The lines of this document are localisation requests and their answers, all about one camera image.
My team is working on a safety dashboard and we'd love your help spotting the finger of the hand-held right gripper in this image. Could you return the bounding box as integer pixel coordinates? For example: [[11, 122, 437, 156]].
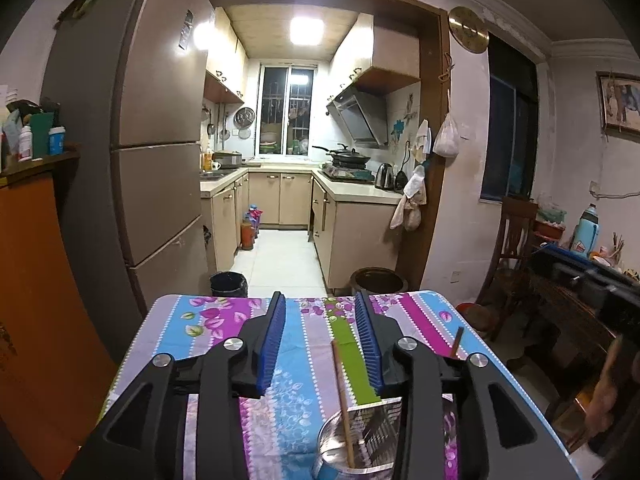
[[537, 242, 598, 281]]

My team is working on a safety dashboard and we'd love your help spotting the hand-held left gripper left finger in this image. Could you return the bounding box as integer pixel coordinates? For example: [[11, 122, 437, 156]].
[[62, 291, 287, 480]]

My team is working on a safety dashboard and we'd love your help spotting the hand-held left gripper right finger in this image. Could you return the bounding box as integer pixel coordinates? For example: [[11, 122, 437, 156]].
[[355, 291, 581, 480]]

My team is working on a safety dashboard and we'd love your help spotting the slotted utensil holder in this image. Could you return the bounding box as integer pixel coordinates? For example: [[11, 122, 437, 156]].
[[311, 396, 407, 480]]

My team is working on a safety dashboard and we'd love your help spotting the person's right forearm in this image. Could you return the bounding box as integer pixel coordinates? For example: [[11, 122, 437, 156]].
[[585, 332, 631, 456]]

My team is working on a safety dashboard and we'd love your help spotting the blue thermos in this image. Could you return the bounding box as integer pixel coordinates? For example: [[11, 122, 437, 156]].
[[570, 204, 601, 261]]

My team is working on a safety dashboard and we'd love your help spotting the dark wooden dining table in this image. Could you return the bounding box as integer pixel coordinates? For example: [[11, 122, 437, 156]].
[[525, 255, 631, 411]]

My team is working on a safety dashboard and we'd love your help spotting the wooden chair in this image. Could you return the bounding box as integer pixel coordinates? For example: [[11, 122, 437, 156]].
[[475, 195, 541, 341]]

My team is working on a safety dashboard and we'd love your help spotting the light wooden chopstick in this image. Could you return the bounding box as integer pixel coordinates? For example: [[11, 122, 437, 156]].
[[332, 341, 356, 470]]

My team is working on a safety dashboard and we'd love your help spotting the brown ceramic jar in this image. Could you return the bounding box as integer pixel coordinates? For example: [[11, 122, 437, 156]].
[[349, 266, 405, 296]]

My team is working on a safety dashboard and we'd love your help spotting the floral striped tablecloth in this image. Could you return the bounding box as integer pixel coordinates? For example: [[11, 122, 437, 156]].
[[100, 291, 581, 480]]

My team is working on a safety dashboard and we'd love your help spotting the black trash bin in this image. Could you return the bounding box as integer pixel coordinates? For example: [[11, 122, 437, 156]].
[[209, 271, 249, 298]]

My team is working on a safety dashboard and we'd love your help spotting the beige sink counter cabinet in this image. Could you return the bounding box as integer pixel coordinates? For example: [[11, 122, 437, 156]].
[[200, 170, 251, 273]]

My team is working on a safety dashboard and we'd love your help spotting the dark room window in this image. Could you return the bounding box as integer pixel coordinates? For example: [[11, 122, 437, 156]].
[[479, 30, 541, 203]]

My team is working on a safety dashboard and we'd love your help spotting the hanging beige cloth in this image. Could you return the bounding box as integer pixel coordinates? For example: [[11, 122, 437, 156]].
[[390, 162, 428, 232]]

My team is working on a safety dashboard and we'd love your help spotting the framed elephant picture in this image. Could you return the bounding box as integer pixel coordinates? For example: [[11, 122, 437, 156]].
[[596, 71, 640, 136]]

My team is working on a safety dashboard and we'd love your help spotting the hanging white plastic bag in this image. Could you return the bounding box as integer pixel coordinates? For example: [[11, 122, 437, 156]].
[[432, 90, 461, 157]]

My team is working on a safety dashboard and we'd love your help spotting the steel electric kettle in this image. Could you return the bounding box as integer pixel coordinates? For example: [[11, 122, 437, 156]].
[[374, 162, 396, 191]]

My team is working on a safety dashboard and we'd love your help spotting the gas stove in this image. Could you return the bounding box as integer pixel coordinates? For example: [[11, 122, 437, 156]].
[[320, 162, 375, 183]]

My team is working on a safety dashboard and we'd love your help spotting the hanging white cloth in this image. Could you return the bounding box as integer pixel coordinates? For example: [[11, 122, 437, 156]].
[[407, 119, 432, 163]]

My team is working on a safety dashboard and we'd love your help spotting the black wok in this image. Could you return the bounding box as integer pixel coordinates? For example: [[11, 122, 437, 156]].
[[312, 143, 372, 167]]

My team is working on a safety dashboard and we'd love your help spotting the brown refrigerator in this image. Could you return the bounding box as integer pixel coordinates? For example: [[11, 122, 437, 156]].
[[40, 0, 216, 311]]

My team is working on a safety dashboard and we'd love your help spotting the steel range hood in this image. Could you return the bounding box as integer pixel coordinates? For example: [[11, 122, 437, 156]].
[[326, 85, 391, 148]]

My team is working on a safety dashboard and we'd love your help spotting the orange wooden cabinet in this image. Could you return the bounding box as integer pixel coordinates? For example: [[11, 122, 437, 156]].
[[0, 150, 118, 480]]

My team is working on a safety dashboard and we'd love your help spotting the kitchen window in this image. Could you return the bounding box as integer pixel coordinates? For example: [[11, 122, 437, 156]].
[[257, 62, 317, 157]]

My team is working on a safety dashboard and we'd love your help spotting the green box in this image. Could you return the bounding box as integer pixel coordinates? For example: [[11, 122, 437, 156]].
[[29, 112, 56, 159]]

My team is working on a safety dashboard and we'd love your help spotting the square ceiling light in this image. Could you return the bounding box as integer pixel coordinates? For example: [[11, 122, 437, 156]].
[[289, 15, 325, 47]]

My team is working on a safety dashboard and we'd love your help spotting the gold wall clock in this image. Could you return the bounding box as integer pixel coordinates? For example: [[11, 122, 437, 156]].
[[448, 6, 490, 54]]

